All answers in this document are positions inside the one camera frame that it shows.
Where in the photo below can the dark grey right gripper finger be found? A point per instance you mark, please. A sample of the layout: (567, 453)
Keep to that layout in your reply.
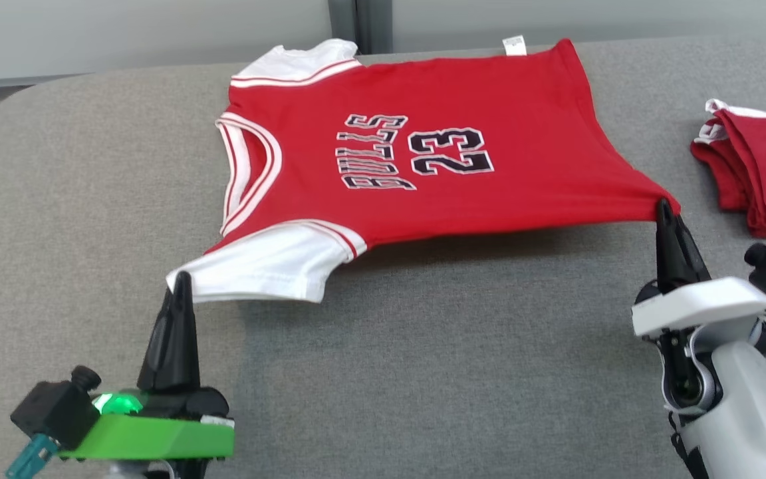
(692, 263)
(665, 259)

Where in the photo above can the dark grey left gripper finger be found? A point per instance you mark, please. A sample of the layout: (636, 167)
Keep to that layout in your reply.
(163, 352)
(189, 352)

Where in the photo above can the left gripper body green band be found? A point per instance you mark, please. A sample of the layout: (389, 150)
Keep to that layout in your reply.
(157, 432)

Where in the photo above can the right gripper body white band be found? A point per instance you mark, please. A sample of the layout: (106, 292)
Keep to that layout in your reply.
(702, 306)

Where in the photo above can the red shorts with white stripe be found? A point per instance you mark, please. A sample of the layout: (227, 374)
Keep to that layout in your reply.
(762, 173)

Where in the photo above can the red white Bulls 23 jersey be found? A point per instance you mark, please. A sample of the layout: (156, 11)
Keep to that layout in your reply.
(436, 146)

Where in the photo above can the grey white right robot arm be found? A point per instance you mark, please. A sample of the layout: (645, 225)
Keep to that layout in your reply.
(735, 406)

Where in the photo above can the grey metal wall post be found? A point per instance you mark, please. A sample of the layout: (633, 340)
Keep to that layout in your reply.
(360, 26)

